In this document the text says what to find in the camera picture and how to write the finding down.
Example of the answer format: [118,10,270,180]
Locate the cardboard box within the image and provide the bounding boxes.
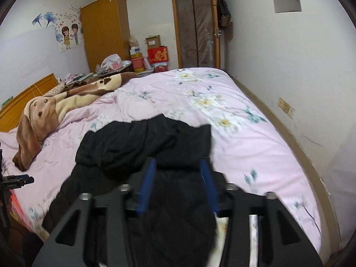
[145,35,161,49]

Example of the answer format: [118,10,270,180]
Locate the white plastic bag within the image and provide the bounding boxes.
[101,54,123,70]

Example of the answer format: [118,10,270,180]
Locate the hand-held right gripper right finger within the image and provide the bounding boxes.
[199,157,324,267]

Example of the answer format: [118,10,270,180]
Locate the wooden wardrobe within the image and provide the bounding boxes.
[80,0,132,73]

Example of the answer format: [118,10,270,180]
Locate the wooden headboard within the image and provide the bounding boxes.
[0,73,59,133]

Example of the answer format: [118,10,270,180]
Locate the brown dog print blanket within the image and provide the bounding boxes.
[12,72,141,171]

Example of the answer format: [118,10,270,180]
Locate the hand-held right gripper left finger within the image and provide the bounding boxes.
[32,157,158,267]

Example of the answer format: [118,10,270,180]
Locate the cluttered bedside table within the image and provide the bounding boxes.
[64,61,134,85]

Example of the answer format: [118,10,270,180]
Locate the large red gift box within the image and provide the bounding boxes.
[147,46,169,64]

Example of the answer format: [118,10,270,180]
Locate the red and yellow tin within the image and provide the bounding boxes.
[131,57,145,74]

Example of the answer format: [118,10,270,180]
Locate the hanging bags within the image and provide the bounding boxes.
[218,0,232,28]

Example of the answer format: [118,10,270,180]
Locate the pink floral bed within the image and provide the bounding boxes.
[0,67,338,262]

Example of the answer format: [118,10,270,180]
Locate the mesh door curtain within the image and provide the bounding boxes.
[175,0,216,68]

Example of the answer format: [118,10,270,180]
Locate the cartoon couple wall sticker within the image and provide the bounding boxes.
[54,24,84,53]

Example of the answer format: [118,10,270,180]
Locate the blue flower wall sticker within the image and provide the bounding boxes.
[32,12,58,28]

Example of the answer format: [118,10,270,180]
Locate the black puffer jacket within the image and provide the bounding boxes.
[42,115,219,267]

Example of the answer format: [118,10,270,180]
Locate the wooden door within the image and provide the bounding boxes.
[170,0,220,69]
[210,0,223,69]

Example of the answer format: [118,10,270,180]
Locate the black camera stand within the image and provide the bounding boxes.
[0,142,34,229]

